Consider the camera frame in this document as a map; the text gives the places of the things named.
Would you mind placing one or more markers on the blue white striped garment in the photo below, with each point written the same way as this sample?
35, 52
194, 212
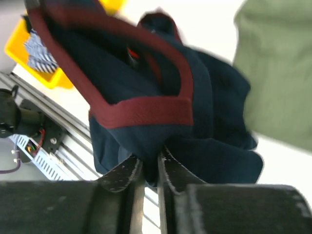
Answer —
39, 58

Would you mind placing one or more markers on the white slotted cable duct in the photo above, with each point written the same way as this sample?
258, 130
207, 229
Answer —
42, 160

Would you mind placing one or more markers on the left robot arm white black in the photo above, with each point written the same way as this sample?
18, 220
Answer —
15, 120

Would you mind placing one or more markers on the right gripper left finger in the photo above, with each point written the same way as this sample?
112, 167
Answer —
120, 208

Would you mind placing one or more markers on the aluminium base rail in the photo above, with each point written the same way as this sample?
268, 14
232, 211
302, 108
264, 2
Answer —
60, 206

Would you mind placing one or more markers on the olive green graphic tank top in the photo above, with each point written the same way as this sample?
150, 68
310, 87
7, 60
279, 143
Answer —
274, 53

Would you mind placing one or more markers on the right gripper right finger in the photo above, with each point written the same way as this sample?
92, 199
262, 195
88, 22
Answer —
173, 179

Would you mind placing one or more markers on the yellow plastic bin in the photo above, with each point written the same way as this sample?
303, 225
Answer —
14, 48

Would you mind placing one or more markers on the navy maroon tank top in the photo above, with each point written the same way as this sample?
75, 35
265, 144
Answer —
148, 91

